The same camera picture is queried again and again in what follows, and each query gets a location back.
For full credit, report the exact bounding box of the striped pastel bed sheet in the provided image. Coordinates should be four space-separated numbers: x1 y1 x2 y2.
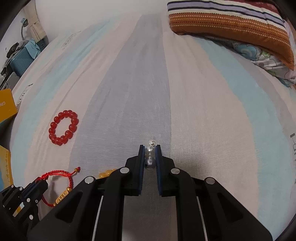
10 14 295 238

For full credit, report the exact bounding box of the yellow cardboard box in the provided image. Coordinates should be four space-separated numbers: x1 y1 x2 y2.
0 89 18 125

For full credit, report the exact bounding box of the floral light pillow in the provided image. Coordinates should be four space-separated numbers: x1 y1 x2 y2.
208 36 295 86

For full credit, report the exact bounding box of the red bead bracelet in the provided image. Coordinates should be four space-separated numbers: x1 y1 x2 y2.
48 109 80 147

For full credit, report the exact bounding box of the teal suitcase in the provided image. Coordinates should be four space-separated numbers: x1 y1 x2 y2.
1 39 41 90

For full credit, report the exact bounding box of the beige curtain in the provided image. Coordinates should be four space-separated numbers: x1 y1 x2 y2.
28 15 47 43

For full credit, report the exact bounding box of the white pearl bead ring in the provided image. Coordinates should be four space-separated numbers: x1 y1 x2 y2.
144 139 158 169

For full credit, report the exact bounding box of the striped red orange pillow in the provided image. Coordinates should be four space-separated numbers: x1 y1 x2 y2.
167 1 295 69

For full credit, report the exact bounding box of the red cord gold-tube bracelet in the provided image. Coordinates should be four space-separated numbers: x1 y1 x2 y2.
34 166 82 208

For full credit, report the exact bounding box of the yellow bead ring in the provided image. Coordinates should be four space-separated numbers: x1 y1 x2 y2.
98 168 117 179

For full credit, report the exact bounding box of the blue desk lamp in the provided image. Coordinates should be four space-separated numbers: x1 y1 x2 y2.
21 18 29 41

